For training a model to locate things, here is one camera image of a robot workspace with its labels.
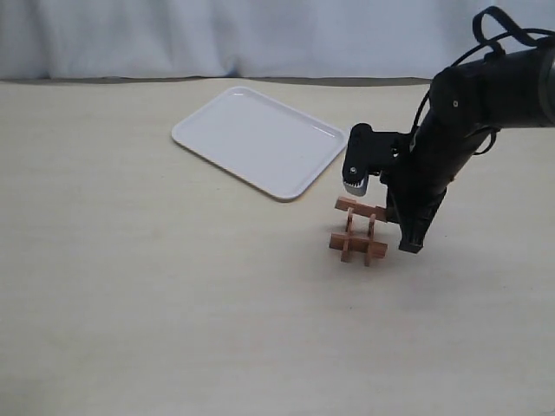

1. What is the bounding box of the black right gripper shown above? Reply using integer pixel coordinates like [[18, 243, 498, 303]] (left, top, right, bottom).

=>
[[381, 110, 475, 254]]

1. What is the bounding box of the wooden bar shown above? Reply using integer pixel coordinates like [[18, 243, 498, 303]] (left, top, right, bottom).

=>
[[364, 213, 376, 267], [340, 208, 354, 263]]

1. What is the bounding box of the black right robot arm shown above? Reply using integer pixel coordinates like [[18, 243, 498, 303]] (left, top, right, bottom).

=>
[[384, 45, 554, 253]]

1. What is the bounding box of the white plastic tray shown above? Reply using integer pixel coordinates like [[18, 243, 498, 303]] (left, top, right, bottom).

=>
[[171, 86, 347, 202]]

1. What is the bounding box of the white cloth backdrop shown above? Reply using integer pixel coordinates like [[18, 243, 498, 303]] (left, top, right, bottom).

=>
[[0, 0, 555, 83]]

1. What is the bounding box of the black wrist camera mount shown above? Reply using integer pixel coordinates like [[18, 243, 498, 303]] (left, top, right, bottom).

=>
[[342, 123, 412, 197]]

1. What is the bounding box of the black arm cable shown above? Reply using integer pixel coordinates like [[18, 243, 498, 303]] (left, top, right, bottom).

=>
[[409, 7, 555, 157]]

